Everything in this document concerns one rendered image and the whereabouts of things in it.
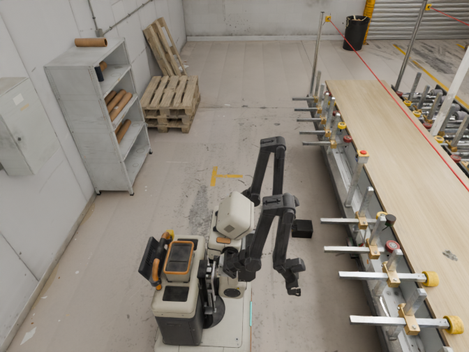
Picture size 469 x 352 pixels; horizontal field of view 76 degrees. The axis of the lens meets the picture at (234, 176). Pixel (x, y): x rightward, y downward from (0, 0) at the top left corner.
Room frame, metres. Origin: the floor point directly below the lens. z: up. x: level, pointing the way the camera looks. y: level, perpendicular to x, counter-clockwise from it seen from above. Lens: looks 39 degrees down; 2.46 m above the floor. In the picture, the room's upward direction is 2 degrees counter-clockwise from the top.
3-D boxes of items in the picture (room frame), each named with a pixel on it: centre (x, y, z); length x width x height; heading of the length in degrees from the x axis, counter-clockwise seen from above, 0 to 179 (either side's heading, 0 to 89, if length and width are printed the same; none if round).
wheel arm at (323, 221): (1.43, -0.82, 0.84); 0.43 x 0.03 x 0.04; 86
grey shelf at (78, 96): (3.13, 1.41, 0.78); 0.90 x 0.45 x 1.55; 176
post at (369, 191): (1.46, -0.89, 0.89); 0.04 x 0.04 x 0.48; 86
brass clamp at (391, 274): (0.94, -0.85, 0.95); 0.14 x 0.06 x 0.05; 176
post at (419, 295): (0.71, -0.84, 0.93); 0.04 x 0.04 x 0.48; 86
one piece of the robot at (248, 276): (1.08, -0.05, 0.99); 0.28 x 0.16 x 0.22; 176
